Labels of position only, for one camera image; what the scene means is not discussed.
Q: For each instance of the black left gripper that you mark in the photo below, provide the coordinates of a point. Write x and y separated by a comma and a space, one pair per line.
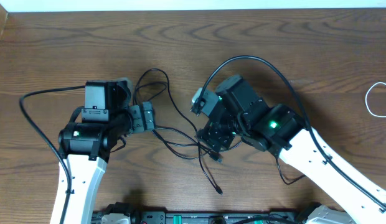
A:
142, 122

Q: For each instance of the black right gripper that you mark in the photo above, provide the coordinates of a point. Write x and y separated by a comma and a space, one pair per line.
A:
211, 136

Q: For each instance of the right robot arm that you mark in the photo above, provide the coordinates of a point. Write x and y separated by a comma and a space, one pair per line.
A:
235, 109

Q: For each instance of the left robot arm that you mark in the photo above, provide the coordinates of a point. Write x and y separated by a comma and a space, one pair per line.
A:
87, 140

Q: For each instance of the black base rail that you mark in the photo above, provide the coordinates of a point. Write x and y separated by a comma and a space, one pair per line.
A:
126, 213

